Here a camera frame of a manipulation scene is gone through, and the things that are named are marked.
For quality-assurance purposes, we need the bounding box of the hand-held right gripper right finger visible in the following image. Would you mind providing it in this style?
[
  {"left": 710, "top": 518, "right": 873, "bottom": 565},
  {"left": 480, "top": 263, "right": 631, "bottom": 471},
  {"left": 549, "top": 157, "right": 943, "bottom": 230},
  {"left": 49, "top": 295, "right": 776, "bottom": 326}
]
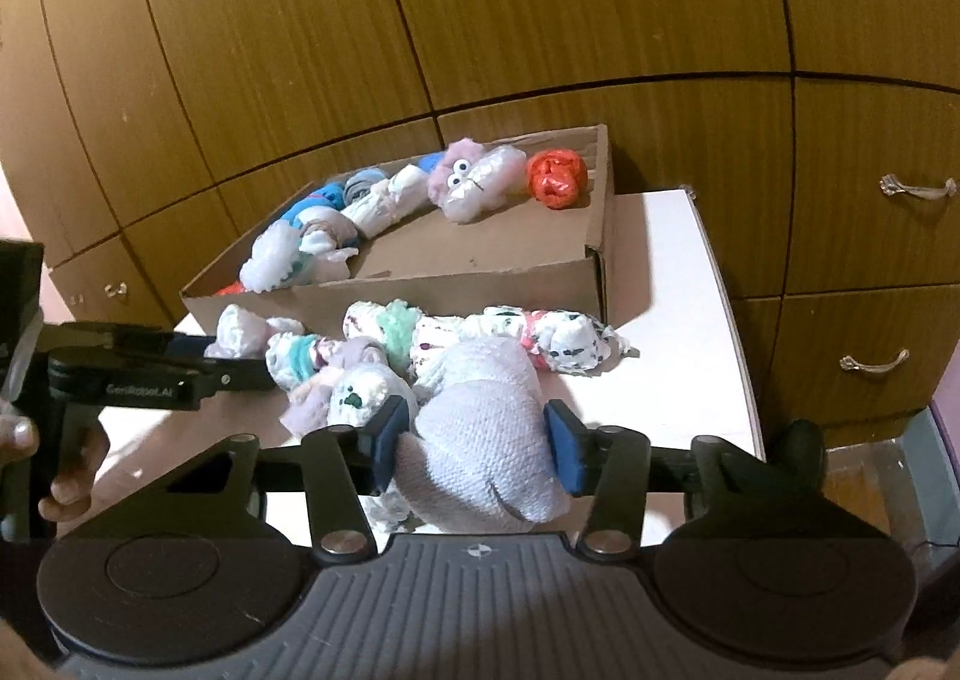
[{"left": 544, "top": 400, "right": 796, "bottom": 565}]

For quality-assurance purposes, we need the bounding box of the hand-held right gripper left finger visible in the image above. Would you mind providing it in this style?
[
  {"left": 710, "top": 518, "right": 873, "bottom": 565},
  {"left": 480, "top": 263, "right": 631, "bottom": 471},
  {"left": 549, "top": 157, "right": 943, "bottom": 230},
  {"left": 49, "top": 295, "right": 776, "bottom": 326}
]
[{"left": 154, "top": 395, "right": 415, "bottom": 565}]

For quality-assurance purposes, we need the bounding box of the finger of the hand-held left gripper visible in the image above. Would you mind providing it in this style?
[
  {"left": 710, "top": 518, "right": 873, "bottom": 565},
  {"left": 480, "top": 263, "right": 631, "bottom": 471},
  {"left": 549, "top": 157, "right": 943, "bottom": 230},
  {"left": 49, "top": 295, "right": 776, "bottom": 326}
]
[
  {"left": 202, "top": 356, "right": 277, "bottom": 394},
  {"left": 105, "top": 323, "right": 222, "bottom": 357}
]

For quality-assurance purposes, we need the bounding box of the lilac knit sock bundle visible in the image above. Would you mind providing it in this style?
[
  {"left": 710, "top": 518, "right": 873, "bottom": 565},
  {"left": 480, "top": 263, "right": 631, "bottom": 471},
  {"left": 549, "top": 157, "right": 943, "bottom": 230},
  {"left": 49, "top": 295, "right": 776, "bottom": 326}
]
[{"left": 394, "top": 337, "right": 575, "bottom": 523}]

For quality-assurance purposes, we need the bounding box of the white fluffy teal sock bundle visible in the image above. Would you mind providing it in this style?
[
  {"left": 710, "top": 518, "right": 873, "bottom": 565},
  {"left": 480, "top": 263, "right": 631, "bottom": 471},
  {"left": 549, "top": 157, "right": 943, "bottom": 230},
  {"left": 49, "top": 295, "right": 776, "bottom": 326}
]
[{"left": 238, "top": 224, "right": 353, "bottom": 292}]

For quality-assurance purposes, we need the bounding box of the pile of socks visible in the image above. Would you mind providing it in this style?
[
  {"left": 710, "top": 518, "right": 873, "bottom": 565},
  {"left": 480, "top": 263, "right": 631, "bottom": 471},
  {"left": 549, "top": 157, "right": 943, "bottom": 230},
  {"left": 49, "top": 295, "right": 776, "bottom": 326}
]
[{"left": 204, "top": 297, "right": 642, "bottom": 535}]

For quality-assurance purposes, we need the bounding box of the beige grey sock bundle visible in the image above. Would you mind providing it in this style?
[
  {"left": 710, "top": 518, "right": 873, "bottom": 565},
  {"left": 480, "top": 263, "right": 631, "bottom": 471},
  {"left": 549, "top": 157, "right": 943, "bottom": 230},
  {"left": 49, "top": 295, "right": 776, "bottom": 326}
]
[{"left": 307, "top": 215, "right": 361, "bottom": 250}]

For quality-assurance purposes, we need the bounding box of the blue grey sock bundle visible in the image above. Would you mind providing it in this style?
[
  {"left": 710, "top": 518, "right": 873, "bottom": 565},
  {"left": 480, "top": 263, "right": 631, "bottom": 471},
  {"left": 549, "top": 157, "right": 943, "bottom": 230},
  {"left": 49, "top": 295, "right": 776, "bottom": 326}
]
[{"left": 281, "top": 170, "right": 387, "bottom": 231}]

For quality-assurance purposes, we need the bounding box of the brown cardboard box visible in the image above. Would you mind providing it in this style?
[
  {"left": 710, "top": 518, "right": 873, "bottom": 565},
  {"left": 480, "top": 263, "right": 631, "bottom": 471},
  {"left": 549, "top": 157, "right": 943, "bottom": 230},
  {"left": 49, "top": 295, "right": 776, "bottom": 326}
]
[{"left": 180, "top": 123, "right": 620, "bottom": 351}]

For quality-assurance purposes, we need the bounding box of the pink fuzzy sock bundle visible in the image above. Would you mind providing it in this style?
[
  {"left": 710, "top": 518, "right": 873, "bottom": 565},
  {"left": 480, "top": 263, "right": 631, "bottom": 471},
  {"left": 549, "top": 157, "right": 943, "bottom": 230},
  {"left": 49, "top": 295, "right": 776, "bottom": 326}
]
[{"left": 427, "top": 140, "right": 526, "bottom": 225}]

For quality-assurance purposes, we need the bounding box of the person's left hand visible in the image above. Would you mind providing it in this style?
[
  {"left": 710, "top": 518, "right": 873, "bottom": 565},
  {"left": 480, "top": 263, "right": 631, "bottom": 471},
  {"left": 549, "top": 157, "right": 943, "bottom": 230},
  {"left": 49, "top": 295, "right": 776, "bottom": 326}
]
[{"left": 0, "top": 417, "right": 112, "bottom": 525}]

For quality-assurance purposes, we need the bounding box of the dark rounded object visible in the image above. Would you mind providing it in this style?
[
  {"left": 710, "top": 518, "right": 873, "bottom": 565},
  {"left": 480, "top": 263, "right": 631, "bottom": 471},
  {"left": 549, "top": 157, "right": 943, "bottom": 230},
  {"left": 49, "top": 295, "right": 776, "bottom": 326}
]
[{"left": 776, "top": 417, "right": 826, "bottom": 486}]

